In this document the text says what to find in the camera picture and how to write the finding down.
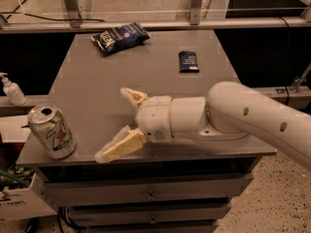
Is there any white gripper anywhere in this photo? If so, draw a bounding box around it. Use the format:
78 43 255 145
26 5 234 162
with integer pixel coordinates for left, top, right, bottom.
94 87 172 163

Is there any white 7up soda can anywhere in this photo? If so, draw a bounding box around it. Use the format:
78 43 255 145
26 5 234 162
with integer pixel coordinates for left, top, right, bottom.
27 103 77 159

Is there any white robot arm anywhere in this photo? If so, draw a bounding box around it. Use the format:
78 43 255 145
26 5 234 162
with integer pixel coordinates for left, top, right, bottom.
94 82 311 168

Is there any dark blue rxbar wrapper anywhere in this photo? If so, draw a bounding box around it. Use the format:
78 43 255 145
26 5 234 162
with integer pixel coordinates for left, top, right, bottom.
179 50 199 73

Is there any grey drawer cabinet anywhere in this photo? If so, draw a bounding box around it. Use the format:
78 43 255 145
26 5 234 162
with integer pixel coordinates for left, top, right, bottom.
17 30 275 233

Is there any blue chip bag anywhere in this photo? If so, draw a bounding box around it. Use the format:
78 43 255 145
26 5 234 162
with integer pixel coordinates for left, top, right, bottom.
91 22 150 54

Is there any white pump bottle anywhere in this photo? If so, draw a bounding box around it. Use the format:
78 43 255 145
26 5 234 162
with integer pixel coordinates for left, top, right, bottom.
0 73 26 106

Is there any white cardboard box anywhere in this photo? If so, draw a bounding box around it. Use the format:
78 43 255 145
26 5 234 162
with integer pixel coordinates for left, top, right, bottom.
0 114 57 221

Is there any left metal bracket post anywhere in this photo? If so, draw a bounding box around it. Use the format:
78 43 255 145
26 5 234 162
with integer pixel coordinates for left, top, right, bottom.
63 0 82 28

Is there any metal bracket post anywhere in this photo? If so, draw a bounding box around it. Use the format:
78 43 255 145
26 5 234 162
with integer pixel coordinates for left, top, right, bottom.
190 0 202 25
63 0 82 28

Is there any right metal bracket post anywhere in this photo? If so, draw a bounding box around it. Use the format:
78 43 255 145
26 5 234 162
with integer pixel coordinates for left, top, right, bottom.
190 0 202 25

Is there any black cable on floor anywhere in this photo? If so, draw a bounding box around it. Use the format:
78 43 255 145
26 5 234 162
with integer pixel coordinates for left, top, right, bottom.
0 12 106 23

